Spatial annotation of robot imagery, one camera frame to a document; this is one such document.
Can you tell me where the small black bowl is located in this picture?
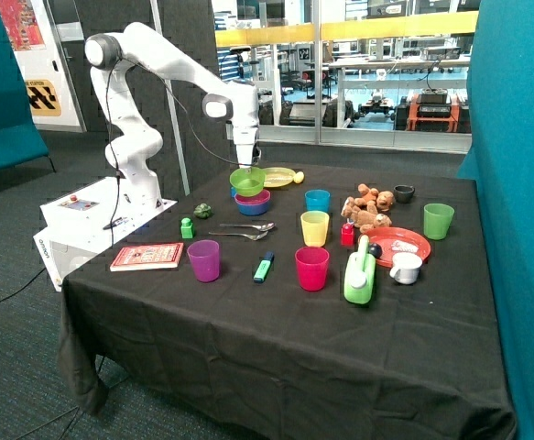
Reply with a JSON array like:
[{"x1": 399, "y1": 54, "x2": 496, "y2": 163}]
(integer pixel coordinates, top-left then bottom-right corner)
[{"x1": 394, "y1": 185, "x2": 415, "y2": 204}]

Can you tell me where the purple plastic cup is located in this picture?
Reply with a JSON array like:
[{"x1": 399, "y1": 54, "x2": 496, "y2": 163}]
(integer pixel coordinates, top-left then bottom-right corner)
[{"x1": 187, "y1": 239, "x2": 221, "y2": 282}]

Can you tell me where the upper brown teddy bear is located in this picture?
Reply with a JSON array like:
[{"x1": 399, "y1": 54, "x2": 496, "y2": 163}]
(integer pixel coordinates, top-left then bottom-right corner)
[{"x1": 354, "y1": 183, "x2": 395, "y2": 213}]

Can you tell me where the dark blue ball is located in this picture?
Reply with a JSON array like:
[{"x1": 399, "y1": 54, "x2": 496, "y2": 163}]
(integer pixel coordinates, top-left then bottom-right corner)
[{"x1": 368, "y1": 243, "x2": 383, "y2": 259}]

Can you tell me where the green toy block figure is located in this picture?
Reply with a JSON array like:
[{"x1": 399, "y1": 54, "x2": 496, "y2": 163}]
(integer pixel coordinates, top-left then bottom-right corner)
[{"x1": 180, "y1": 217, "x2": 195, "y2": 239}]

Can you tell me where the lower brown teddy bear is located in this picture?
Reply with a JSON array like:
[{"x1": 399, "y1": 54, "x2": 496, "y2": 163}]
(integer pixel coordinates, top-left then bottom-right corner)
[{"x1": 341, "y1": 197, "x2": 392, "y2": 233}]

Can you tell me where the green plastic cup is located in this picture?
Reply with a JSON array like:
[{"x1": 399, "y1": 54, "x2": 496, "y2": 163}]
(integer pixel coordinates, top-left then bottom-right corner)
[{"x1": 423, "y1": 203, "x2": 455, "y2": 240}]

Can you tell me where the brown teddy bear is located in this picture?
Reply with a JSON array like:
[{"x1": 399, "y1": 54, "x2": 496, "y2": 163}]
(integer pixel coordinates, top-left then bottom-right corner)
[
  {"x1": 354, "y1": 183, "x2": 395, "y2": 213},
  {"x1": 341, "y1": 197, "x2": 392, "y2": 233}
]

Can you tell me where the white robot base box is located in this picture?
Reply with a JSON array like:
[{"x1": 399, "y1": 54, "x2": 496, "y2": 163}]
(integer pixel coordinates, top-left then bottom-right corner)
[{"x1": 34, "y1": 177, "x2": 176, "y2": 292}]

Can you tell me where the green highlighter marker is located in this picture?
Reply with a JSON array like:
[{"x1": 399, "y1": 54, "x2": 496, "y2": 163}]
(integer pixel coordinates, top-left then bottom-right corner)
[{"x1": 253, "y1": 251, "x2": 275, "y2": 284}]

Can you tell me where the lower metal spoon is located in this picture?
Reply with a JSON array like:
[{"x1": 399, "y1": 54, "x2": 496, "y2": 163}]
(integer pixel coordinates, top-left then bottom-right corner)
[{"x1": 209, "y1": 231, "x2": 268, "y2": 241}]

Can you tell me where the white mug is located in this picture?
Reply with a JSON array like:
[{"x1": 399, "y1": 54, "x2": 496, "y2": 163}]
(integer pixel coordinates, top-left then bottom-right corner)
[{"x1": 389, "y1": 252, "x2": 423, "y2": 285}]

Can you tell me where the pink plastic bowl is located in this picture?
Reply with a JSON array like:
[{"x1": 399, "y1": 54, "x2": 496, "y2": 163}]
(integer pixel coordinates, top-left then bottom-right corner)
[{"x1": 234, "y1": 189, "x2": 270, "y2": 205}]

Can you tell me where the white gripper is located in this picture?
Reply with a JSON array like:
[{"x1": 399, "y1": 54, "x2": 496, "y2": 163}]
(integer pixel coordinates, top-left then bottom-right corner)
[{"x1": 234, "y1": 132, "x2": 261, "y2": 167}]

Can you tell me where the yellow plastic plate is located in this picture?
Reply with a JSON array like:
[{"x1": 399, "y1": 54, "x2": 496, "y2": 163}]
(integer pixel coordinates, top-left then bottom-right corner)
[{"x1": 263, "y1": 167, "x2": 296, "y2": 188}]

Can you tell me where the red book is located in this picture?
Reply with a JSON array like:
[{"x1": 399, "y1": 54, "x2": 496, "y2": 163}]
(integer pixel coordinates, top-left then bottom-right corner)
[{"x1": 110, "y1": 243, "x2": 184, "y2": 272}]

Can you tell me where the yellow plastic cup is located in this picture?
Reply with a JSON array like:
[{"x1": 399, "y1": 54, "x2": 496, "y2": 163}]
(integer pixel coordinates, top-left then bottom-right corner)
[{"x1": 300, "y1": 211, "x2": 330, "y2": 248}]

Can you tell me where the green plastic bowl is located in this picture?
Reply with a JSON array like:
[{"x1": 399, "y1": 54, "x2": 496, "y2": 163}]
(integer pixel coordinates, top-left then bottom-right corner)
[{"x1": 229, "y1": 167, "x2": 266, "y2": 197}]

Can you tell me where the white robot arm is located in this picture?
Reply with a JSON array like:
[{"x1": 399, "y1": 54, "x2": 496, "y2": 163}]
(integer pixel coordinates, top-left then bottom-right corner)
[{"x1": 85, "y1": 22, "x2": 260, "y2": 210}]

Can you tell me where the blue plastic bowl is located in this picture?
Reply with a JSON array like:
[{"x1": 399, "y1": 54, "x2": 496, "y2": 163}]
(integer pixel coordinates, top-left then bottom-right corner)
[{"x1": 235, "y1": 199, "x2": 270, "y2": 216}]

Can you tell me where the upper metal spoon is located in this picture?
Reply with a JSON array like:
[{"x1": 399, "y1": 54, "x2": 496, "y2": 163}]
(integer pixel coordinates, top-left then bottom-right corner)
[{"x1": 220, "y1": 222, "x2": 276, "y2": 232}]

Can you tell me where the black tablecloth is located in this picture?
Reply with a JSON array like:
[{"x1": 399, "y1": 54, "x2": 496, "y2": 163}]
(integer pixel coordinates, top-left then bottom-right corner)
[{"x1": 57, "y1": 166, "x2": 518, "y2": 439}]

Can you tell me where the pink plastic cup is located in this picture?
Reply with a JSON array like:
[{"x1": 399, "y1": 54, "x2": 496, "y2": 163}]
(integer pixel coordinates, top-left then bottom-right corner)
[{"x1": 295, "y1": 247, "x2": 330, "y2": 292}]

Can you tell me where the red wall poster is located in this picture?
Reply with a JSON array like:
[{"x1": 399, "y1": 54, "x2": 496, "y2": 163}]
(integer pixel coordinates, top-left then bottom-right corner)
[{"x1": 0, "y1": 0, "x2": 46, "y2": 51}]

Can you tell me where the dark green toy frog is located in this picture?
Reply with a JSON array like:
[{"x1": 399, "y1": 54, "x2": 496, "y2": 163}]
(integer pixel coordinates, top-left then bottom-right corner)
[{"x1": 193, "y1": 203, "x2": 213, "y2": 219}]

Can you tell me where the yellow black sign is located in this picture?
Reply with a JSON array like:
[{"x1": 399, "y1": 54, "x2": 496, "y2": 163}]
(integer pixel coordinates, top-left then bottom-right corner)
[{"x1": 25, "y1": 79, "x2": 61, "y2": 117}]

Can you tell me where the yellow plastic lemon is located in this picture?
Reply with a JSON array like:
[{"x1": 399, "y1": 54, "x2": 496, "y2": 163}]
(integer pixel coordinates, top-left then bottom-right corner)
[{"x1": 293, "y1": 171, "x2": 305, "y2": 184}]

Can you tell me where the red toy block figure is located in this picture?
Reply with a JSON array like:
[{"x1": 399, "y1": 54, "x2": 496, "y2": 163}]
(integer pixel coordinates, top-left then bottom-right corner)
[{"x1": 341, "y1": 223, "x2": 354, "y2": 248}]

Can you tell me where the orange mobile robot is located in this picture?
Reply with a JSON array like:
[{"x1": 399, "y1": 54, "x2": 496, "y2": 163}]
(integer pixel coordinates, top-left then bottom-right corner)
[{"x1": 394, "y1": 88, "x2": 472, "y2": 134}]

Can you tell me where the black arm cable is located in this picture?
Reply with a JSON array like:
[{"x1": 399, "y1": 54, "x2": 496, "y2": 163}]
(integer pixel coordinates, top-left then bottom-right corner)
[{"x1": 104, "y1": 49, "x2": 243, "y2": 247}]

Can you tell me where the green plastic watering jug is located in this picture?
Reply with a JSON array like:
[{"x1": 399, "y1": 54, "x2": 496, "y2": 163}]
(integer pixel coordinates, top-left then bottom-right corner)
[{"x1": 343, "y1": 235, "x2": 376, "y2": 305}]

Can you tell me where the teal partition right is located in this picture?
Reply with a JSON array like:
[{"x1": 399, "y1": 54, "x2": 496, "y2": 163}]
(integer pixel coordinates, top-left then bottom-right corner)
[{"x1": 458, "y1": 1, "x2": 534, "y2": 439}]

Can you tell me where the red plastic plate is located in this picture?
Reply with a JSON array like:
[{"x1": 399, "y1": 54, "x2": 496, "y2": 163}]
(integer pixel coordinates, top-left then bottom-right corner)
[{"x1": 365, "y1": 226, "x2": 431, "y2": 268}]

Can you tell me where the blue plastic cup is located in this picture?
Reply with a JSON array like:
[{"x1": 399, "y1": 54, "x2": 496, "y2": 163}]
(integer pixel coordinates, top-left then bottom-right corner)
[{"x1": 304, "y1": 189, "x2": 331, "y2": 213}]

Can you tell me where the metal spoon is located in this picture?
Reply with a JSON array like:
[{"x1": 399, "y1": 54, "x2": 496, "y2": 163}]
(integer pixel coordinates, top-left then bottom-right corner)
[
  {"x1": 209, "y1": 231, "x2": 268, "y2": 241},
  {"x1": 220, "y1": 222, "x2": 276, "y2": 232}
]

